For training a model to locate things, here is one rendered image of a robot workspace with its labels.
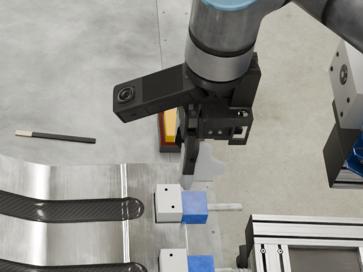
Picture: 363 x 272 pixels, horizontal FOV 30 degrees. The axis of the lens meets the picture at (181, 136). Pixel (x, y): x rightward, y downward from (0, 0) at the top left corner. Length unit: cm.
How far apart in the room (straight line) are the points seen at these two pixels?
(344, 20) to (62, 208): 52
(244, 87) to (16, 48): 66
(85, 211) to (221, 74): 38
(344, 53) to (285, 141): 116
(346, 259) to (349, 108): 80
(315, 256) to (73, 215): 95
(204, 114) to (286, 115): 158
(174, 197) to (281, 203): 117
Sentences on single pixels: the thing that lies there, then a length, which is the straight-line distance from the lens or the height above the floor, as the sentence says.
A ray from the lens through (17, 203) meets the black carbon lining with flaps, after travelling 102.
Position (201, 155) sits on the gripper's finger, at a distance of 86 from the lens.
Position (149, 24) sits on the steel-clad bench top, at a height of 80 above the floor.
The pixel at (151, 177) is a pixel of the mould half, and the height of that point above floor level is 89.
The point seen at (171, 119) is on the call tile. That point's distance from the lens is 119.
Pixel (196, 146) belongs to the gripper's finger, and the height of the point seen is 111.
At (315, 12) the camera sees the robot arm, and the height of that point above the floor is 130.
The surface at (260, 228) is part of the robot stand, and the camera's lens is 181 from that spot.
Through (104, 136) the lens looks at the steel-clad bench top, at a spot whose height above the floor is 80.
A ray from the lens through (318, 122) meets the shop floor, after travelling 239.
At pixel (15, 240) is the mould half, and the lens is 99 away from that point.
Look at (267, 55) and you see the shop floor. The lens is 255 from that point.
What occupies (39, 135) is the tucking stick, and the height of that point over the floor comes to 80.
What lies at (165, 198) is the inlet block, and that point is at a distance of 100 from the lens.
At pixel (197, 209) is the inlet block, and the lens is 101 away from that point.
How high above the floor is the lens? 176
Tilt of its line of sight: 52 degrees down
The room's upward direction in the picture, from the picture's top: 10 degrees clockwise
